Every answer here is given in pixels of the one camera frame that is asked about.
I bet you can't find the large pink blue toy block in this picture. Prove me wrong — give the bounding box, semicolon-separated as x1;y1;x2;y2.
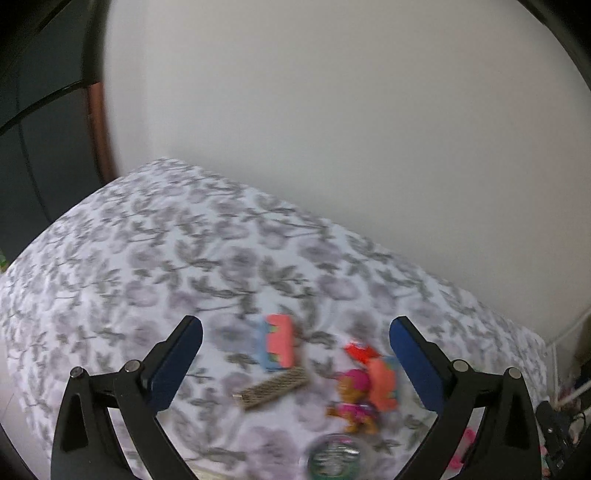
367;356;400;412

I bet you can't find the round tin with beads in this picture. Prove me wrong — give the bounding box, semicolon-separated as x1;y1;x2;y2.
303;433;373;480

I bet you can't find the gold metal hair comb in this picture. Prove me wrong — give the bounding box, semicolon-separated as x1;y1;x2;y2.
232;367;310;411

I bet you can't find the small pink blue toy block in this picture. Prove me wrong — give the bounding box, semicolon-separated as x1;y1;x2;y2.
257;314;296;371

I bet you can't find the pink knitted cloth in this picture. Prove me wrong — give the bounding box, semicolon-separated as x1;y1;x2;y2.
448;428;476;471

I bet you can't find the brown puppy toy figure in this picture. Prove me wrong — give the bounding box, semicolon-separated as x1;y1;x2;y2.
325;369;379;435

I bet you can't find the red toy piece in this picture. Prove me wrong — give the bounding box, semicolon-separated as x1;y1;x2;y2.
342;340;380;367

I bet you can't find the floral grey white blanket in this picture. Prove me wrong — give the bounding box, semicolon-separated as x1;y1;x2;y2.
1;159;547;479

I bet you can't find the dark wooden furniture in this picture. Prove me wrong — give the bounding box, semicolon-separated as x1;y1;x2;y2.
1;1;111;255

